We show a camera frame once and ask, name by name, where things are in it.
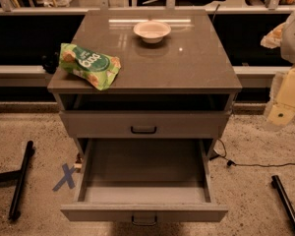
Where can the black stand leg right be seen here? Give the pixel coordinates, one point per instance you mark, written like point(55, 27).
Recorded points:
point(278, 186)

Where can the black stand leg left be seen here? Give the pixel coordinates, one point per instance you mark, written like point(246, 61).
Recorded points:
point(19, 176)

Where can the grey drawer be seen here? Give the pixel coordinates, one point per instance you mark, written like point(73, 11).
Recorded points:
point(139, 124)
point(144, 182)

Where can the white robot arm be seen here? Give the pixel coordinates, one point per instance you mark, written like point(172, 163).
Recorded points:
point(280, 109)

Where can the black object behind cabinet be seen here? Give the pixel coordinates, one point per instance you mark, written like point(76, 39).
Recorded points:
point(50, 63)

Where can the green snack bag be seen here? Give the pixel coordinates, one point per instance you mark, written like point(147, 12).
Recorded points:
point(98, 69)

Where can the closed grey top drawer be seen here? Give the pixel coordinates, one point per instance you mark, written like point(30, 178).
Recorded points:
point(139, 124)

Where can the blue tape cross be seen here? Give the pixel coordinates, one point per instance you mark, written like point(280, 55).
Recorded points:
point(67, 178)

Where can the black stand leg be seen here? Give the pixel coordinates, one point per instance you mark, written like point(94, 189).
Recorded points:
point(19, 176)
point(278, 186)

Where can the grey drawer cabinet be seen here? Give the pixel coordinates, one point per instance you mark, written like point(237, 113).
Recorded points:
point(186, 72)

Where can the white bowl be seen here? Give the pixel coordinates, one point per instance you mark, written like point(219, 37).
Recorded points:
point(152, 31)

